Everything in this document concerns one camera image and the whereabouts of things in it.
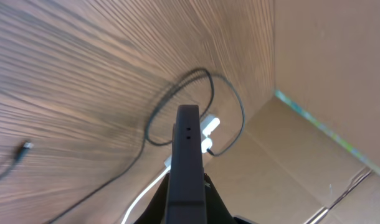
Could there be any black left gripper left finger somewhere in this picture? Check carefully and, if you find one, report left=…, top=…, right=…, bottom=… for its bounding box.
left=141, top=174, right=169, bottom=224

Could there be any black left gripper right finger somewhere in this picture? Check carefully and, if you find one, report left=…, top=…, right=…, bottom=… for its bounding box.
left=204, top=174, right=237, bottom=224

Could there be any blue Galaxy smartphone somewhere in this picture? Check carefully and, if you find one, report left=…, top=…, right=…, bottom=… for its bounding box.
left=165, top=105, right=207, bottom=224

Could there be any white charger plug adapter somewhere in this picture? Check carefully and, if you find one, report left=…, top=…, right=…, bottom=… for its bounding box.
left=201, top=138, right=212, bottom=154

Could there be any white power strip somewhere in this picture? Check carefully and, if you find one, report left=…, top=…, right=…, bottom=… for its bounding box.
left=163, top=113, right=221, bottom=170

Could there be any black charger cable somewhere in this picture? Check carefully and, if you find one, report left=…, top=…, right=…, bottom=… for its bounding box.
left=0, top=67, right=246, bottom=224

